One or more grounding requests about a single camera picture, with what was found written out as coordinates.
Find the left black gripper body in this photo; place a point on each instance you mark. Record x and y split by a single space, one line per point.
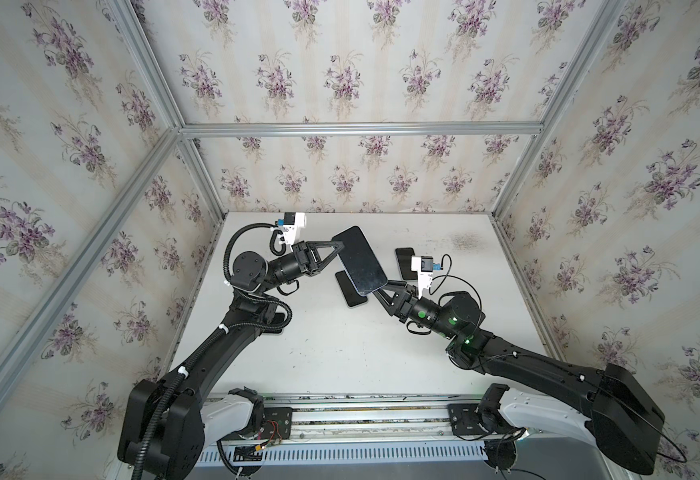
311 258

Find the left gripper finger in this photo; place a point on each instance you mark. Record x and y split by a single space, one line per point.
317 247
319 263

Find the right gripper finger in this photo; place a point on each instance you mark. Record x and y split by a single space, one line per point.
387 301
397 288

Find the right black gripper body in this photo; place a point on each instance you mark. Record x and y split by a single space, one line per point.
402 300

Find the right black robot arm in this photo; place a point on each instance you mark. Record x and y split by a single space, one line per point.
625 421

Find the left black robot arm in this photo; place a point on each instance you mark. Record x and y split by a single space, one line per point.
163 432

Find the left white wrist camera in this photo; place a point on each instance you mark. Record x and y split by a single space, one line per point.
285 232

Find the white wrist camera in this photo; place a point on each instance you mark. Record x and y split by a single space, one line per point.
424 267
285 232

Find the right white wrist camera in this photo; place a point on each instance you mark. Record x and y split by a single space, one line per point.
424 267

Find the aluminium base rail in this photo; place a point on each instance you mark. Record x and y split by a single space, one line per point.
361 418

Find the aluminium cage frame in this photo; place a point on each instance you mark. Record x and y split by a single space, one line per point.
179 135

